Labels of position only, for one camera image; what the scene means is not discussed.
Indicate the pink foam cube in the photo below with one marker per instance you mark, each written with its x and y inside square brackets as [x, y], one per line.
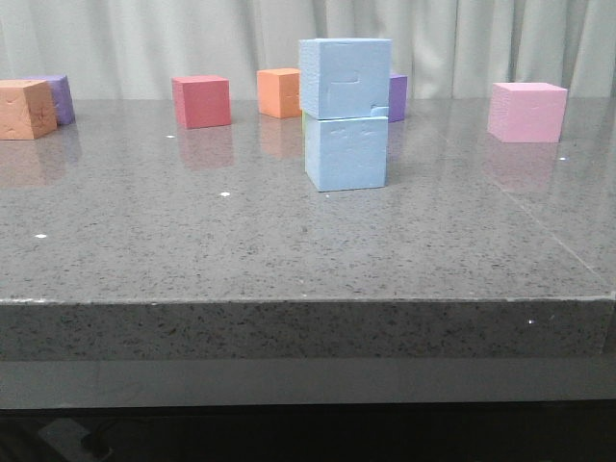
[526, 112]

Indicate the purple foam cube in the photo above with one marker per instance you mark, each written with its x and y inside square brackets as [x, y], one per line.
[61, 95]
[397, 97]

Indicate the red foam cube far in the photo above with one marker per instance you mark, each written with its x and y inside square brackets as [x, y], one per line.
[201, 101]

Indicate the purple foam cube left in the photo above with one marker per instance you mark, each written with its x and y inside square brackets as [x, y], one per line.
[61, 95]

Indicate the white curtain backdrop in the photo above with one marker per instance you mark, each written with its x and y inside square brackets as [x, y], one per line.
[459, 49]

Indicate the purple foam cube right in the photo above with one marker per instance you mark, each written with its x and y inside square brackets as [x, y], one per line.
[397, 97]

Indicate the dented orange foam cube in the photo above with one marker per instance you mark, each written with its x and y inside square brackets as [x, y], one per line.
[27, 109]

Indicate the light blue foam base cube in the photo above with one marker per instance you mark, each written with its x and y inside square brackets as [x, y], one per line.
[347, 153]

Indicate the textured light blue foam cube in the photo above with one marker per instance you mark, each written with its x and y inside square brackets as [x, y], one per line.
[344, 77]

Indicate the smooth orange foam cube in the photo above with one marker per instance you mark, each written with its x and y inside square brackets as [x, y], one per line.
[278, 92]

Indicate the green foam cube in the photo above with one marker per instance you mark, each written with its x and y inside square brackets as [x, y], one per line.
[303, 124]

